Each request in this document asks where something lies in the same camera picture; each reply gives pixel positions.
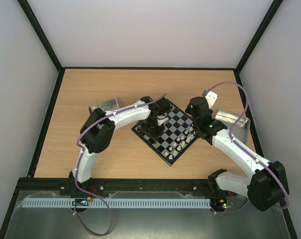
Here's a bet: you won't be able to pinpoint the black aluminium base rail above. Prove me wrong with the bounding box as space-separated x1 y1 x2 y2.
16 177 249 198

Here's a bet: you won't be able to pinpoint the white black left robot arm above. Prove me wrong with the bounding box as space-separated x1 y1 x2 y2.
72 95 171 183

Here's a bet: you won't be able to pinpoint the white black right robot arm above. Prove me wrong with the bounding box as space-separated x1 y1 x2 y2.
185 97 289 212

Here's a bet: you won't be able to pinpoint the metal tray of white pieces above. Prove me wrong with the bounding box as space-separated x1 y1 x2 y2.
215 110 250 145

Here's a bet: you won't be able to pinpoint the light blue slotted cable duct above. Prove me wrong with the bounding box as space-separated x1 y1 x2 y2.
21 198 211 209

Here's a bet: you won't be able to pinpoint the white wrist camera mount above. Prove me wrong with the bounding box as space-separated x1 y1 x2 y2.
202 91 218 109

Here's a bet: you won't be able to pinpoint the black white chess board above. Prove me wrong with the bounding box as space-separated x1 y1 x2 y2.
132 102 198 166

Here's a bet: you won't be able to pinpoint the grey tray of black pieces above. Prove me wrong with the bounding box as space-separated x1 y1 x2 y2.
88 98 121 113

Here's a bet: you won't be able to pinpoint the black enclosure frame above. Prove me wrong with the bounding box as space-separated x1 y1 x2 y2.
0 0 298 239

